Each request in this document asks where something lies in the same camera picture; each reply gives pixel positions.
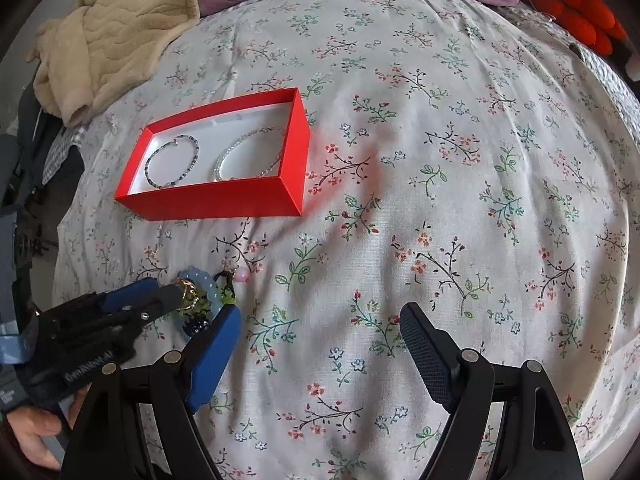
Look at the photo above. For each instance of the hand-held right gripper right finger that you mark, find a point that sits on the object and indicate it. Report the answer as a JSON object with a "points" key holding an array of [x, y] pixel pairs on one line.
{"points": [[427, 355]]}

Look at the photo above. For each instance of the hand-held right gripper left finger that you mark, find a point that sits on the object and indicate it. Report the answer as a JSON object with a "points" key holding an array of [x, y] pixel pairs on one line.
{"points": [[216, 355]]}

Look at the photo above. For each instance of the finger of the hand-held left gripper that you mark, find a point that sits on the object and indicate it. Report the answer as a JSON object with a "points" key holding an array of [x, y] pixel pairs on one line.
{"points": [[131, 294], [160, 302]]}

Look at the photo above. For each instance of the gold earring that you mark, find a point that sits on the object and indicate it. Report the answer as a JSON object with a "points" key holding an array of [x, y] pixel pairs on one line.
{"points": [[189, 294]]}

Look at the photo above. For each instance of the black bead cluster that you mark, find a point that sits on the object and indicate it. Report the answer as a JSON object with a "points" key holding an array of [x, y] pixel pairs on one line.
{"points": [[195, 328]]}

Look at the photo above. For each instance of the red cardboard box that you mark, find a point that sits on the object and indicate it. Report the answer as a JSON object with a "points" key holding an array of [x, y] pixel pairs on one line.
{"points": [[210, 205]]}

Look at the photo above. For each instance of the person's left hand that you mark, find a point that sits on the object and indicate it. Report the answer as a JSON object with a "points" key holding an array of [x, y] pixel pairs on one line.
{"points": [[32, 427]]}

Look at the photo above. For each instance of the checked cloth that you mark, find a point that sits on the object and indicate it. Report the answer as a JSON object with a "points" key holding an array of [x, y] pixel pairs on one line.
{"points": [[60, 152]]}

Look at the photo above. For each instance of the dark clothing pile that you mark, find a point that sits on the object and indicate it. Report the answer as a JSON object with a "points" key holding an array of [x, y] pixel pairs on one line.
{"points": [[35, 160]]}

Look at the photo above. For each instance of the floral bed sheet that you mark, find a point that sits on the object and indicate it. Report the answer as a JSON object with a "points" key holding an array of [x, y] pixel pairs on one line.
{"points": [[425, 185]]}

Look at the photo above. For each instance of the beige quilted blanket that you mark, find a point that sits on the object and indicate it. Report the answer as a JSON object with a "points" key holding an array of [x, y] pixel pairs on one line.
{"points": [[110, 35]]}

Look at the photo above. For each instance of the orange plush toy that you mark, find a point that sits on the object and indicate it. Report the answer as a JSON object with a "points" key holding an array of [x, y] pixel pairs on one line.
{"points": [[580, 5]]}

